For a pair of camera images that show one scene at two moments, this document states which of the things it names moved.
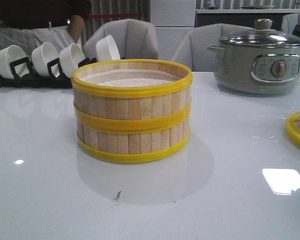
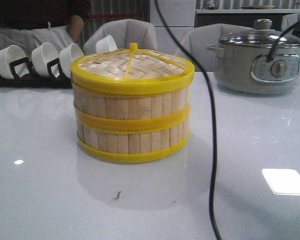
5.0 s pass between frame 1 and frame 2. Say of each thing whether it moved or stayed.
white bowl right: stayed
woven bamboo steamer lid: moved
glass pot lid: stayed
